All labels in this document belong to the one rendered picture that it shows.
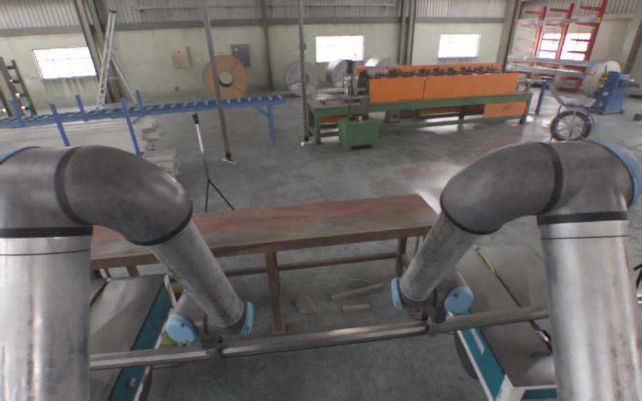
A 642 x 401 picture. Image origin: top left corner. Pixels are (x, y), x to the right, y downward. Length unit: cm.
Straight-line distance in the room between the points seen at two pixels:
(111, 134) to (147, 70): 961
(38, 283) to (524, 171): 68
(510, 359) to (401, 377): 89
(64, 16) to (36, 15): 87
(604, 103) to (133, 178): 1117
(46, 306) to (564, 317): 73
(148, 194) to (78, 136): 444
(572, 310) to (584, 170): 20
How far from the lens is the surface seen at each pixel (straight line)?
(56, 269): 56
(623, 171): 61
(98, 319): 191
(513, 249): 223
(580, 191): 57
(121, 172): 50
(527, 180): 53
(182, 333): 100
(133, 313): 185
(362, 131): 587
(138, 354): 140
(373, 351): 238
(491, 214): 54
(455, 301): 104
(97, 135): 484
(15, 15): 1581
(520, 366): 158
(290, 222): 212
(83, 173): 50
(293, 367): 231
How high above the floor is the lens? 190
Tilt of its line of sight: 27 degrees down
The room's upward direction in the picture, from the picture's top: 2 degrees counter-clockwise
